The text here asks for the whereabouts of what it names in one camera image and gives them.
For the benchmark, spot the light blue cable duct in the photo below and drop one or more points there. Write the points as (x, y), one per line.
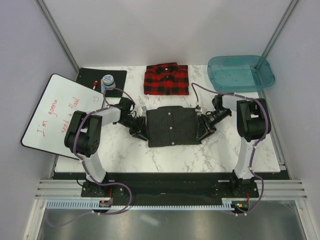
(87, 204)

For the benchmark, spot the small blue white jar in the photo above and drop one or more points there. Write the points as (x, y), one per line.
(109, 81)

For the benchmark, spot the teal transparent plastic bin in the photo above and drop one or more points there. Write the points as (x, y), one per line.
(240, 73)

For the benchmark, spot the black mat green edge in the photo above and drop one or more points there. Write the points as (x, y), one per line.
(87, 77)

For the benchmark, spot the dark grey pinstripe shirt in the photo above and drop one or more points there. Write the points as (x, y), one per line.
(172, 126)

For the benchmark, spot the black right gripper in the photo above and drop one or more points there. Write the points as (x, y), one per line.
(205, 128)

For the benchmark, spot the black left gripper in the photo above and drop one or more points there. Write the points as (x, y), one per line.
(140, 131)

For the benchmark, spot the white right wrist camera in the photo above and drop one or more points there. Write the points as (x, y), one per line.
(198, 109)

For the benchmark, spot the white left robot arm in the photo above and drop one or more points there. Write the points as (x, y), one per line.
(84, 134)

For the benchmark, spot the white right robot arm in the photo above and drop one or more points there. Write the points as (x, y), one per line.
(252, 123)

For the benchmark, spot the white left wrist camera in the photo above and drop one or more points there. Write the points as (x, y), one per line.
(143, 111)

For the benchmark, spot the aluminium frame post left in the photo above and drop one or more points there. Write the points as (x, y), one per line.
(57, 33)

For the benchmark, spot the aluminium frame post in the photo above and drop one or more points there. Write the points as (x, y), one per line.
(57, 33)
(279, 28)

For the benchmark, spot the blue pink eraser stick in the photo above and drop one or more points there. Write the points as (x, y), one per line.
(102, 86)

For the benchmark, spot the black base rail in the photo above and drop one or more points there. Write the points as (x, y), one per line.
(171, 188)

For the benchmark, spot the red whiteboard marker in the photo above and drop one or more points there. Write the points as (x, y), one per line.
(95, 85)

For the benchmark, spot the aluminium frame post right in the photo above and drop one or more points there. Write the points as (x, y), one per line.
(279, 28)

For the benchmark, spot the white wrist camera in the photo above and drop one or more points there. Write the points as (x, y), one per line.
(143, 111)
(198, 109)

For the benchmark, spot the white whiteboard with red writing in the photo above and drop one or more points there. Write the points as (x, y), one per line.
(51, 118)

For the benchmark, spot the red black plaid shirt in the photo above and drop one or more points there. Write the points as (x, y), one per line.
(166, 79)

